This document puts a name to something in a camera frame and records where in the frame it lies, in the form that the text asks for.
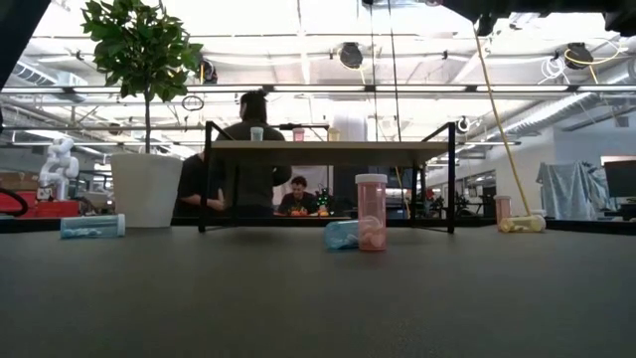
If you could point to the pink medicine bottle white cap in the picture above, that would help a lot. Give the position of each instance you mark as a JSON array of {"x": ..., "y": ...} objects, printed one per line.
[{"x": 298, "y": 135}]

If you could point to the orange-red medicine bottle white cap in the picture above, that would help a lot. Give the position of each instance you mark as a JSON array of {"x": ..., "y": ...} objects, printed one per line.
[
  {"x": 503, "y": 206},
  {"x": 371, "y": 214}
]

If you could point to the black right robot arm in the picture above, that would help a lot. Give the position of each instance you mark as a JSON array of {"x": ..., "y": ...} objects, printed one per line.
[{"x": 546, "y": 5}]

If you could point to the person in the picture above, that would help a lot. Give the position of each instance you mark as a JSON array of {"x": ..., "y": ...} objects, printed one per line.
[
  {"x": 256, "y": 189},
  {"x": 194, "y": 186},
  {"x": 298, "y": 201}
]

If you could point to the white round plant pot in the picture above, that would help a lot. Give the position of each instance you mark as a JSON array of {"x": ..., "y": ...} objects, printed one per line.
[{"x": 146, "y": 191}]

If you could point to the green leafy potted tree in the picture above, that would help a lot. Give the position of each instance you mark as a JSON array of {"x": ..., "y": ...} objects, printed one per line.
[{"x": 144, "y": 50}]

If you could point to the grey draped cloth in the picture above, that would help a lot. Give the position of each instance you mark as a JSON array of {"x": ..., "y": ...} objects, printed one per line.
[{"x": 571, "y": 194}]

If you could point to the red storage box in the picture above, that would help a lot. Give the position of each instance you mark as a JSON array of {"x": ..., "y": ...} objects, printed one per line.
[{"x": 49, "y": 209}]

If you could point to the brown cardboard box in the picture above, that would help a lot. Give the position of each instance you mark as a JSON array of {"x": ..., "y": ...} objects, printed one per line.
[{"x": 17, "y": 181}]

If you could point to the black computer monitor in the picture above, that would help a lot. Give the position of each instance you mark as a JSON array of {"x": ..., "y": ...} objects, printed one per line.
[{"x": 621, "y": 179}]

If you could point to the wooden shelf with black frame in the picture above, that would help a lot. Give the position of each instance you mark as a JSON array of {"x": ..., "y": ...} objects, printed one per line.
[{"x": 298, "y": 151}]

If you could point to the silver ceiling air duct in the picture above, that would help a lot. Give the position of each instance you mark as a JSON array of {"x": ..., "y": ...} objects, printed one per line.
[{"x": 556, "y": 113}]

